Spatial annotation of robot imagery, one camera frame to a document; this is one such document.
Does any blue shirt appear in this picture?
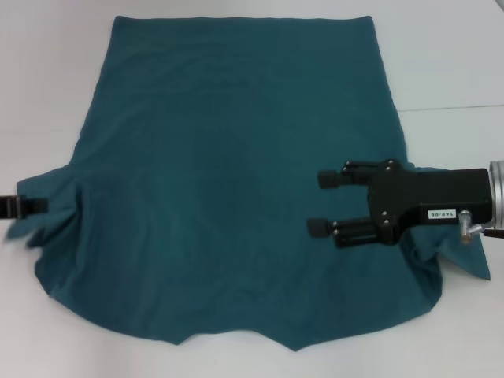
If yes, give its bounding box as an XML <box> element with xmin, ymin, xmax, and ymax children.
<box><xmin>4</xmin><ymin>14</ymin><xmax>492</xmax><ymax>351</ymax></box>

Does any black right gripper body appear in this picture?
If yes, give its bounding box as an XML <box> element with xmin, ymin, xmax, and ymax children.
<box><xmin>366</xmin><ymin>158</ymin><xmax>493</xmax><ymax>248</ymax></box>

